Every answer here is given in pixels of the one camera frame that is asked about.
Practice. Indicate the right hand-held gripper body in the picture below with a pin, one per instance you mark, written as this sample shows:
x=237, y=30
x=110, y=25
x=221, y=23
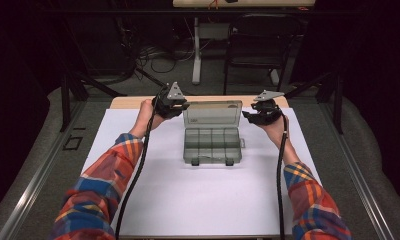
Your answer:
x=268, y=111

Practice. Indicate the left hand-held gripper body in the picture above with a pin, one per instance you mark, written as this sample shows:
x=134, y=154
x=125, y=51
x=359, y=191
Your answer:
x=169, y=105

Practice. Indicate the transparent grey plastic organizer box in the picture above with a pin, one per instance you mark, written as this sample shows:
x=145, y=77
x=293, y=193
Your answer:
x=212, y=140

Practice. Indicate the metal tweezers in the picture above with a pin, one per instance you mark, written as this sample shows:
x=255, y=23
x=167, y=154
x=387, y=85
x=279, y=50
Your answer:
x=208, y=157

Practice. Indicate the person's right hand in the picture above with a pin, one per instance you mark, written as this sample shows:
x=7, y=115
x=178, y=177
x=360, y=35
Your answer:
x=277, y=131

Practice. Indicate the person's left hand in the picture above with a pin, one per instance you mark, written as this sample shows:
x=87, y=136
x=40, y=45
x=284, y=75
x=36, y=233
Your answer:
x=147, y=115

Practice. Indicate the white metal desk leg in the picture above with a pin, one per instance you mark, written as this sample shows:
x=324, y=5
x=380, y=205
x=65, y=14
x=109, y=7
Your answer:
x=196, y=50

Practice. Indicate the black metal stand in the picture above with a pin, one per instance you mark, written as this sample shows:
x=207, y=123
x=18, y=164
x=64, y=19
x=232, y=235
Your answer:
x=69, y=90
x=334, y=96

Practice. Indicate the black chair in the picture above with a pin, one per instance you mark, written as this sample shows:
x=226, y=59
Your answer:
x=261, y=43

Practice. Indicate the aluminium floor rail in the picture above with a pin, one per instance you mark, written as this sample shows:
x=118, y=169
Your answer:
x=358, y=180
x=34, y=186

